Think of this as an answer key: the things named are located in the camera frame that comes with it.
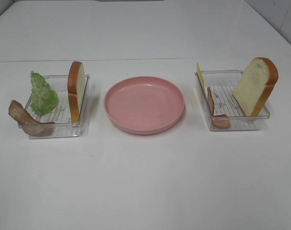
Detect clear plastic tray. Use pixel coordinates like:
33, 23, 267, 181
18, 74, 90, 139
195, 70, 270, 131

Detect brown bacon strip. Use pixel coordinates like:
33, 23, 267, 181
8, 100, 54, 137

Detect right clear plastic tray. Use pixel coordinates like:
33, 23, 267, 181
195, 70, 270, 131

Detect pink round plate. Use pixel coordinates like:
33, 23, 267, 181
104, 76, 185, 135

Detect left clear plastic tray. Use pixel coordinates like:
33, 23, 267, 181
18, 74, 90, 139

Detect green lettuce leaf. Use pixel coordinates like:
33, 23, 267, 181
30, 71, 59, 115

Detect bread slice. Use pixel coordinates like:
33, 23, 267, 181
67, 61, 86, 123
233, 57, 279, 116

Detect yellow cheese slice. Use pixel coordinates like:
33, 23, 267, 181
197, 63, 207, 96

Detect pink ham bacon slice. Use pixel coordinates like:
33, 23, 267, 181
207, 87, 231, 129

